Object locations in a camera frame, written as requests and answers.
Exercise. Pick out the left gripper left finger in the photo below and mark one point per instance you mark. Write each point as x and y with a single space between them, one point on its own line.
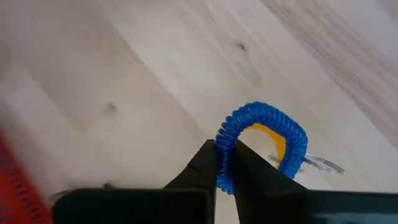
140 207

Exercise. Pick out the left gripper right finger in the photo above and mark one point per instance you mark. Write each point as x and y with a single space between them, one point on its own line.
273 199

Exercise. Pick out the yellow coil wristband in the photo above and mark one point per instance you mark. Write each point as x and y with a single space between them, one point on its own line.
273 137

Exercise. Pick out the blue coil wristband keyring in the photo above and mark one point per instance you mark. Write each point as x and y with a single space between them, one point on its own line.
264 113

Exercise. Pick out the red plastic basket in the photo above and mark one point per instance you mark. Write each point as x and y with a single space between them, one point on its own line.
15 193

